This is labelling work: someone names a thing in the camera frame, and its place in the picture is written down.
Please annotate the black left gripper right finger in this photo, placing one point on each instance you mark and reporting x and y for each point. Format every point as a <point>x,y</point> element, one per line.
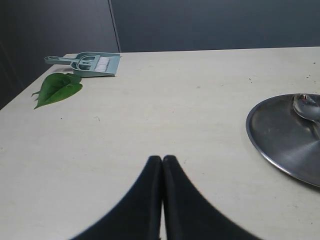
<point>188,215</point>

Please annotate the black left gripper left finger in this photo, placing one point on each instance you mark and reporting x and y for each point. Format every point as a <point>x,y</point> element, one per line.
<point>137,216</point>

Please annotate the round stainless steel plate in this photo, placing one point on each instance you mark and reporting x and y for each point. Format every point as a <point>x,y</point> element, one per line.
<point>285,139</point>

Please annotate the stainless steel spork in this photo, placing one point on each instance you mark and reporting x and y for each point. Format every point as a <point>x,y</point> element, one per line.
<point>308,109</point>

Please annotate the green artificial leaf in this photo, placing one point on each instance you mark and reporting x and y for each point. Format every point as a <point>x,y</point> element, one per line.
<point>57,87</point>

